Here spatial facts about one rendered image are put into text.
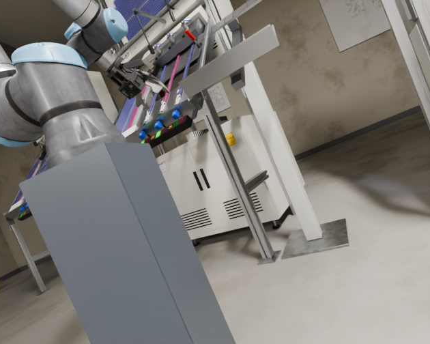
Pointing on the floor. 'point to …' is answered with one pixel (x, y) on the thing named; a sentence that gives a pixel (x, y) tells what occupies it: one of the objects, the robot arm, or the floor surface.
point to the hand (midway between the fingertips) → (158, 98)
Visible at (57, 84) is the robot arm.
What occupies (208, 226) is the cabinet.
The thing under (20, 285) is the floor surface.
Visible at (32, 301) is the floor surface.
